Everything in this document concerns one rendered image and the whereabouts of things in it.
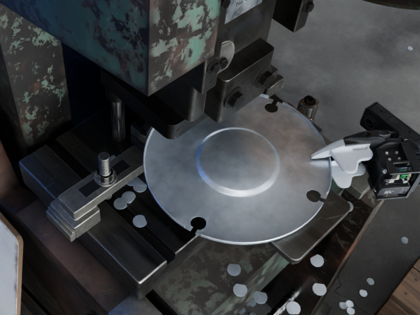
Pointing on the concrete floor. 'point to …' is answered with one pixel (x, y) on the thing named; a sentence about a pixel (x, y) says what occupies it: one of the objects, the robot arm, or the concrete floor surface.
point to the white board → (10, 268)
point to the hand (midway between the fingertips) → (316, 154)
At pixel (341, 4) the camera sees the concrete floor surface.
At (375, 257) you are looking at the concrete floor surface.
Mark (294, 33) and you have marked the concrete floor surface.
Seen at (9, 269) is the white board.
